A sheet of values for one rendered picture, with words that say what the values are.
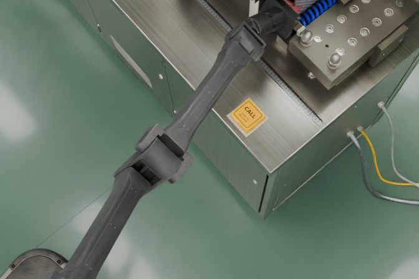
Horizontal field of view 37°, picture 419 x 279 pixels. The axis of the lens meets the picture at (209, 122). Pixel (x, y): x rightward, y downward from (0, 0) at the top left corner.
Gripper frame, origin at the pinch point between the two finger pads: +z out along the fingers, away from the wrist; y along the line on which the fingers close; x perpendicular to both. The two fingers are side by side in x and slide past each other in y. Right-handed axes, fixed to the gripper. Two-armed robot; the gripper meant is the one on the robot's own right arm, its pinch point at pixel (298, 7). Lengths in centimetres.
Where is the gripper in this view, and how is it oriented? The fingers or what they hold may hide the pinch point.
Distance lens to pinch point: 170.1
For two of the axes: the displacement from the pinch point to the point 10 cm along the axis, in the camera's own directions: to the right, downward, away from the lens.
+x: 3.6, -5.9, -7.3
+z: 6.7, -3.8, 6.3
